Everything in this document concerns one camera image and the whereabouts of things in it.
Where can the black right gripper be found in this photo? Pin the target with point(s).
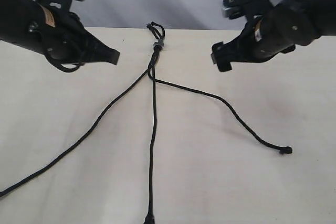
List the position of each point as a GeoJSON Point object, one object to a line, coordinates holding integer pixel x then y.
{"type": "Point", "coordinates": [279, 30]}

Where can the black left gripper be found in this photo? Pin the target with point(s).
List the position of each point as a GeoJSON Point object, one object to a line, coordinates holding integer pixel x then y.
{"type": "Point", "coordinates": [64, 37]}

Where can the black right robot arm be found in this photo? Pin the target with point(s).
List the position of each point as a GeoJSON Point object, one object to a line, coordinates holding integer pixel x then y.
{"type": "Point", "coordinates": [320, 12]}

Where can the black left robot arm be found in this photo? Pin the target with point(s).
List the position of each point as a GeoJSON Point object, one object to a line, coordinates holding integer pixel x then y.
{"type": "Point", "coordinates": [13, 31]}

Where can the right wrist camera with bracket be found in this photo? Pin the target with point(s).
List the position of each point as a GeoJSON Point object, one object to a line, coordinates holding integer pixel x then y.
{"type": "Point", "coordinates": [250, 9]}

